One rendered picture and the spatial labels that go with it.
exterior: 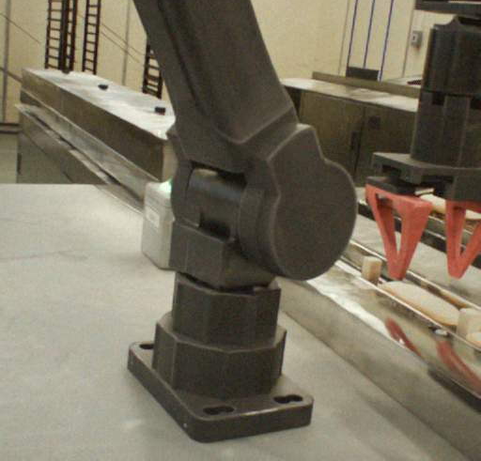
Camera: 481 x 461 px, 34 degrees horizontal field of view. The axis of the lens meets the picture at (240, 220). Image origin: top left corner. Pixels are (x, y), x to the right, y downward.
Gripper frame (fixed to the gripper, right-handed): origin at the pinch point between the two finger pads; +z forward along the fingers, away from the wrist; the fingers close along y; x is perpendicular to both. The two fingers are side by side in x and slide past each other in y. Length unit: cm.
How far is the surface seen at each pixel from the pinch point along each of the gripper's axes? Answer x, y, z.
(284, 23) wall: -699, -331, -38
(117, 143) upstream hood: -68, 9, 1
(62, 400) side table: 5.8, 31.4, 6.2
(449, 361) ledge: 12.9, 7.3, 2.2
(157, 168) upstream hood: -47.4, 8.8, 0.8
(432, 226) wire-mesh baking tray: -11.8, -9.3, -0.5
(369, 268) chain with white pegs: -7.2, 0.7, 2.3
